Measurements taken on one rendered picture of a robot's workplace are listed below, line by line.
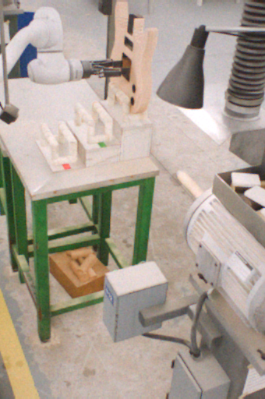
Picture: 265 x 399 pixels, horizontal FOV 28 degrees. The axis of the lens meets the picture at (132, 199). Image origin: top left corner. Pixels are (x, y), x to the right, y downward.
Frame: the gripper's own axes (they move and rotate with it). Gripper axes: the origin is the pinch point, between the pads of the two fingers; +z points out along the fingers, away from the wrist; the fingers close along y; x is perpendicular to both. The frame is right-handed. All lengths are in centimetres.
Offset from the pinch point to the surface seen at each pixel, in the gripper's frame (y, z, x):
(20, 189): -19, -41, -69
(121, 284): 101, -42, -21
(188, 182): 80, -12, -5
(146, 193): 25, 5, -50
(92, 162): 14.0, -17.6, -36.5
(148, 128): 13.9, 7.6, -22.7
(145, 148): 14.0, 7.4, -32.8
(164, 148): -131, 105, -127
